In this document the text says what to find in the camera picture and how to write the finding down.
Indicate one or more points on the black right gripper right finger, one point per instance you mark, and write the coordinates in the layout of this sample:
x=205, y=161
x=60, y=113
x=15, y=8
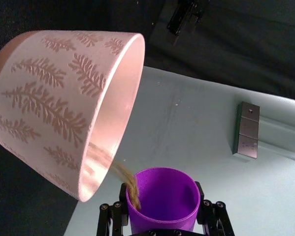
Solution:
x=208, y=214

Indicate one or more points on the pink fern-patterned pot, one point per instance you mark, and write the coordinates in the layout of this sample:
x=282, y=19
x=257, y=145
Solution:
x=51, y=110

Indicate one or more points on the brown poured grain stream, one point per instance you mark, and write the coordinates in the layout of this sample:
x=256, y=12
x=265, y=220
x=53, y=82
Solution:
x=129, y=177

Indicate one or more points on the silver metal block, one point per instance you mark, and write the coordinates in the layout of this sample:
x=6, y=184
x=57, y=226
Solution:
x=247, y=132

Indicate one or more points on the black clamp fixture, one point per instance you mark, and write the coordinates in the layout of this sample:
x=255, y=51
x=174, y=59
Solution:
x=183, y=16

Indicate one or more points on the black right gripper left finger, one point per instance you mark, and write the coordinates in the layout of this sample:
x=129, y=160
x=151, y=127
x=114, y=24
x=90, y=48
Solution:
x=116, y=216

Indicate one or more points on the dark backdrop cloth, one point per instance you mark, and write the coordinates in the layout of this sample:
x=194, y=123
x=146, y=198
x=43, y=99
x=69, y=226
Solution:
x=248, y=41

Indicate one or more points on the purple plastic cup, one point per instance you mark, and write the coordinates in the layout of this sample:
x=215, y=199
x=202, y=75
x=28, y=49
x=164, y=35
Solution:
x=162, y=211

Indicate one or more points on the white table cloth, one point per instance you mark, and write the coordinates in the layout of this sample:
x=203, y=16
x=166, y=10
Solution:
x=186, y=118

